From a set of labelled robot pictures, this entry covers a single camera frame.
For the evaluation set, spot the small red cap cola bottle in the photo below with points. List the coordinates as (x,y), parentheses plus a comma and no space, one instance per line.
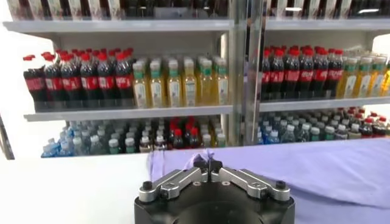
(367,129)
(178,141)
(194,140)
(381,128)

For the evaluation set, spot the grey metal shelf rack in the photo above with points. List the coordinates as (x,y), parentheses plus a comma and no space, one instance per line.
(122,113)
(320,104)

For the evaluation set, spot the small blue water bottle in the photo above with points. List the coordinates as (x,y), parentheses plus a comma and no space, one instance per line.
(64,149)
(273,137)
(48,150)
(260,138)

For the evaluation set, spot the purple t-shirt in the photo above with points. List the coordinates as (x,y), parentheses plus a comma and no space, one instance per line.
(320,170)

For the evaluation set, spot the thin black metal pole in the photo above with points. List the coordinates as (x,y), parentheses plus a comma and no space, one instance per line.
(6,143)

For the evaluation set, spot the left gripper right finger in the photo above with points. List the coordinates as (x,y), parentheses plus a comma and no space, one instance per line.
(250,184)

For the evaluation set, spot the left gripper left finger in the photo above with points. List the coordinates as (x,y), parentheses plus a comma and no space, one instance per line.
(173,184)

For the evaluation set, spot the small green tinted bottle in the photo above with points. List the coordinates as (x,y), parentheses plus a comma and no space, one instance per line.
(95,146)
(288,135)
(303,134)
(78,147)

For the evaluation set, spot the small dark drink bottle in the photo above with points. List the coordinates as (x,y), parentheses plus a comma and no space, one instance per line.
(113,147)
(160,143)
(355,132)
(329,134)
(314,135)
(145,145)
(341,132)
(130,146)

